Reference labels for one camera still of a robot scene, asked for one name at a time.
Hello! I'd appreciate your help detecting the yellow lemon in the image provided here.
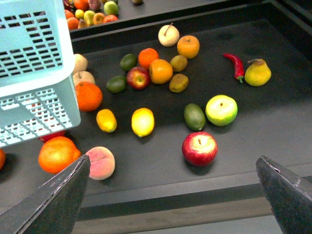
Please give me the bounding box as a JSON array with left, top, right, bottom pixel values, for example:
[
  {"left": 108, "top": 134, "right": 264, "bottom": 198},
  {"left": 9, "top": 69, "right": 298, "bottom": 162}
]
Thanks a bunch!
[
  {"left": 131, "top": 108, "right": 155, "bottom": 137},
  {"left": 96, "top": 109, "right": 117, "bottom": 133}
]

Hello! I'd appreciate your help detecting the brown kiwi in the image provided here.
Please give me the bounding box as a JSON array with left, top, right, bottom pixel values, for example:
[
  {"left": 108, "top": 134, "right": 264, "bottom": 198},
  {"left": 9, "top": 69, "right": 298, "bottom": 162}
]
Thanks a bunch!
[
  {"left": 170, "top": 55, "right": 188, "bottom": 72},
  {"left": 169, "top": 74, "right": 189, "bottom": 93}
]

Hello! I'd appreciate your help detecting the white pear with stem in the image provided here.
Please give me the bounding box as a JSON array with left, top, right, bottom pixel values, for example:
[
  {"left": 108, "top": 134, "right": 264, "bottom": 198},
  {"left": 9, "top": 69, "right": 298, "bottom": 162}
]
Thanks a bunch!
[{"left": 158, "top": 23, "right": 180, "bottom": 47}]

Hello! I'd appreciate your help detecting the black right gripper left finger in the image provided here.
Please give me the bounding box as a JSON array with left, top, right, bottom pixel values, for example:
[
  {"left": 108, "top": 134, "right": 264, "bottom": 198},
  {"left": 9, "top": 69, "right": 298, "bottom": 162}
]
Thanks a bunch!
[{"left": 0, "top": 155, "right": 91, "bottom": 234}]

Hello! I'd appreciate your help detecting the yellow orange apple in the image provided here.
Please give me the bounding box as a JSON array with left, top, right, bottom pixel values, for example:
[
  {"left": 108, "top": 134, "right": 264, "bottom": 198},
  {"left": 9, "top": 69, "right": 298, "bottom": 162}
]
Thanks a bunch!
[{"left": 177, "top": 35, "right": 200, "bottom": 59}]

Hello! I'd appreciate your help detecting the small orange tangerine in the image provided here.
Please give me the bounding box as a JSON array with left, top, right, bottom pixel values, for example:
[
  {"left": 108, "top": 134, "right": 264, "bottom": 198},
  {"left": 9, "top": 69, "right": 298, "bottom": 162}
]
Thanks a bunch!
[{"left": 138, "top": 48, "right": 159, "bottom": 70}]

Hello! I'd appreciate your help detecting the near light blue basket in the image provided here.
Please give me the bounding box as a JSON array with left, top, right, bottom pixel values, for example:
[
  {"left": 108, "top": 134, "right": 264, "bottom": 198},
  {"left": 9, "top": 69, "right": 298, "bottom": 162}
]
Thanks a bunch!
[{"left": 0, "top": 0, "right": 80, "bottom": 147}]

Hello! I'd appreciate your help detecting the red yellow apple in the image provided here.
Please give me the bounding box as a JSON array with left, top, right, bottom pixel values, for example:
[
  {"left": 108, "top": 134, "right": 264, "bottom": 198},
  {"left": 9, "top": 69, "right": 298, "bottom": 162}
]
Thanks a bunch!
[{"left": 182, "top": 131, "right": 218, "bottom": 167}]

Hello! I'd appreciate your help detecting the black metal shelf rack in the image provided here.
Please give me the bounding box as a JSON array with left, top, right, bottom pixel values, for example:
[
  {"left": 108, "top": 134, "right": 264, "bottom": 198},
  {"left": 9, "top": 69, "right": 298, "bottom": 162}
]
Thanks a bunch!
[{"left": 0, "top": 0, "right": 312, "bottom": 221}]

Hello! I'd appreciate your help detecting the brown kiwi lower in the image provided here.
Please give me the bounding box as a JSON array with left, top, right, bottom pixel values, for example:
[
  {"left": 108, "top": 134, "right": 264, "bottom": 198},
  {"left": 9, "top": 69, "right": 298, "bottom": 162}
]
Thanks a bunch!
[{"left": 169, "top": 74, "right": 189, "bottom": 93}]

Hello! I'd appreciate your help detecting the green lime upper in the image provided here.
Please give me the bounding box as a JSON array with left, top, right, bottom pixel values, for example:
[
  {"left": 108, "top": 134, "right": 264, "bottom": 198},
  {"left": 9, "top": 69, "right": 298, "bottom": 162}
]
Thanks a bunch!
[{"left": 120, "top": 54, "right": 137, "bottom": 72}]

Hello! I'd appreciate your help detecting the white pear by basket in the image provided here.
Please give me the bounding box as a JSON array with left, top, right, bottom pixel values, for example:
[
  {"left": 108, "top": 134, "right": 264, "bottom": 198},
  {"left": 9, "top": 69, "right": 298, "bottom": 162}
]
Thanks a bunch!
[{"left": 72, "top": 54, "right": 88, "bottom": 74}]

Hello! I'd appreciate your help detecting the yellow pear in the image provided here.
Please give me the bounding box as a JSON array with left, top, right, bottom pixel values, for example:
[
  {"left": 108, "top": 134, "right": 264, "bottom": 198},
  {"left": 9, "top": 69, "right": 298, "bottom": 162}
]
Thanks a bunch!
[{"left": 244, "top": 58, "right": 272, "bottom": 87}]

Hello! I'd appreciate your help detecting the dark green avocado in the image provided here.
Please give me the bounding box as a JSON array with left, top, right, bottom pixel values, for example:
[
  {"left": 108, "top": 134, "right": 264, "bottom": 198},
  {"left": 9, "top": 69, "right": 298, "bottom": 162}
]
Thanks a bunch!
[{"left": 183, "top": 103, "right": 206, "bottom": 131}]

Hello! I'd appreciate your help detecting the green lime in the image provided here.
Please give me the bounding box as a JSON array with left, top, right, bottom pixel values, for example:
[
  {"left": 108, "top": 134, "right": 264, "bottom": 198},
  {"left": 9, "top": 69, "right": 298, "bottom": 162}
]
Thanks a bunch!
[
  {"left": 106, "top": 75, "right": 127, "bottom": 94},
  {"left": 120, "top": 54, "right": 137, "bottom": 72}
]

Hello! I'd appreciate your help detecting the big orange front left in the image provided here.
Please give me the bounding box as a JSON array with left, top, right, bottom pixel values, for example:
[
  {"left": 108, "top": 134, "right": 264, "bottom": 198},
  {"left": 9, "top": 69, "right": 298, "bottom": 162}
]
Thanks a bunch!
[{"left": 38, "top": 136, "right": 82, "bottom": 174}]

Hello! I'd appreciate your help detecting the large orange near basket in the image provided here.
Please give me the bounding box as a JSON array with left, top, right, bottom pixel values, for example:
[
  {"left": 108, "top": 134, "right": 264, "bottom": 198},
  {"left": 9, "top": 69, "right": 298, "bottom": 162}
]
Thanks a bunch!
[{"left": 75, "top": 81, "right": 103, "bottom": 112}]

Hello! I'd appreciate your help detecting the brown kiwi upper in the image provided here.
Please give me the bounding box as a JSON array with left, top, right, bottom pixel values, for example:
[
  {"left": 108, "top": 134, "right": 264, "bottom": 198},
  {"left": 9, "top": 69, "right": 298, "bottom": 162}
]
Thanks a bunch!
[{"left": 170, "top": 55, "right": 188, "bottom": 72}]

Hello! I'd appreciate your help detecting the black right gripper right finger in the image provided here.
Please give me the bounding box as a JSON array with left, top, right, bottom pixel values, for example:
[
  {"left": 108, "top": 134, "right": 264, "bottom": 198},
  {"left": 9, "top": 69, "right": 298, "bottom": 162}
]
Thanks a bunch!
[{"left": 256, "top": 156, "right": 312, "bottom": 234}]

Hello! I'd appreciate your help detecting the green apple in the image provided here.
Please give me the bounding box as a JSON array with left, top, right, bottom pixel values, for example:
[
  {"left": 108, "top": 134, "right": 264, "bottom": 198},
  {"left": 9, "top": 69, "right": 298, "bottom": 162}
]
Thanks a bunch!
[{"left": 205, "top": 95, "right": 238, "bottom": 127}]

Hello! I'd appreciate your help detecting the small red apple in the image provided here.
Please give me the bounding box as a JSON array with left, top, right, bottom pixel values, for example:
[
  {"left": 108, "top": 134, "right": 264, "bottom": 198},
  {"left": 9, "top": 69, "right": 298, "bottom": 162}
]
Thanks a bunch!
[{"left": 126, "top": 66, "right": 151, "bottom": 90}]

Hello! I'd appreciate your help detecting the red chili pepper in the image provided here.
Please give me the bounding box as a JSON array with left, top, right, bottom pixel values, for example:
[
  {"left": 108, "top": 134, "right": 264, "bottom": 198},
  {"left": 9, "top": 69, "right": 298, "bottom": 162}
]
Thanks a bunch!
[{"left": 223, "top": 53, "right": 245, "bottom": 83}]

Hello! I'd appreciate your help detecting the green lime lower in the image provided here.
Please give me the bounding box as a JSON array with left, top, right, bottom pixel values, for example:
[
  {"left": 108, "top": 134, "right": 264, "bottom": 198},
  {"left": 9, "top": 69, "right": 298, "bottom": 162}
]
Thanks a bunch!
[{"left": 106, "top": 75, "right": 127, "bottom": 94}]

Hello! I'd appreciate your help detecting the orange round fruit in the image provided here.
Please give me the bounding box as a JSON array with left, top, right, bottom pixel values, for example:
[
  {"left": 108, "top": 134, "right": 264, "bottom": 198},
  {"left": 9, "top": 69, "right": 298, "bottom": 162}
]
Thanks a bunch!
[{"left": 149, "top": 59, "right": 173, "bottom": 84}]

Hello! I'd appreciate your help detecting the green apple far shelf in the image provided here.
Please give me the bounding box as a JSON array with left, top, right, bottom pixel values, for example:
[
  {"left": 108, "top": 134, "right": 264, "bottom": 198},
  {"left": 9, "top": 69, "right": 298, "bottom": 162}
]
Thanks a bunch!
[{"left": 103, "top": 1, "right": 119, "bottom": 16}]

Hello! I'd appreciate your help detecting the pink peach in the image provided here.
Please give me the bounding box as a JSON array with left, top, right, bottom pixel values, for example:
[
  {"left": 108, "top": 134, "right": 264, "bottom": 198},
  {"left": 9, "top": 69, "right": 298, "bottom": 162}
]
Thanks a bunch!
[{"left": 85, "top": 146, "right": 115, "bottom": 180}]

